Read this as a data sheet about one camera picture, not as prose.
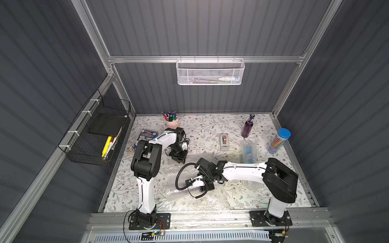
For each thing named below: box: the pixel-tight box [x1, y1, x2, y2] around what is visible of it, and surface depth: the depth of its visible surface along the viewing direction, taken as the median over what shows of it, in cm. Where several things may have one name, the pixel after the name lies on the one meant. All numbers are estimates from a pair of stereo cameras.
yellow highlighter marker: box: [101, 136, 112, 158], surface depth 72 cm
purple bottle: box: [241, 113, 255, 139], surface depth 101 cm
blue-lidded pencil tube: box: [267, 128, 292, 155], surface depth 87 cm
